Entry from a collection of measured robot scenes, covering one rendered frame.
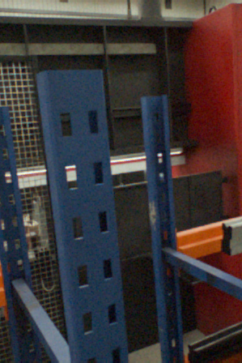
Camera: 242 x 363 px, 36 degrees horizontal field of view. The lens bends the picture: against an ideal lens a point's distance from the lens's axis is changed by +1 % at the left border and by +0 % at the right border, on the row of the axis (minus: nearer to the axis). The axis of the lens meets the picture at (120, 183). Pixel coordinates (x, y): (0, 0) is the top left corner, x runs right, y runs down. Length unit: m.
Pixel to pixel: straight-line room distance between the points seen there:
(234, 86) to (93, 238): 2.06
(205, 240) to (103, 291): 0.65
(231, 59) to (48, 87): 2.09
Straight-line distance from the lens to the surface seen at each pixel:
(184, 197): 2.29
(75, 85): 0.36
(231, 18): 2.43
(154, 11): 2.65
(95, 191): 0.37
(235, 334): 1.14
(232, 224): 0.81
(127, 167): 2.61
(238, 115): 2.39
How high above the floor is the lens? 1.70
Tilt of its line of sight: 10 degrees down
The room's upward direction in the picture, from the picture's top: 5 degrees counter-clockwise
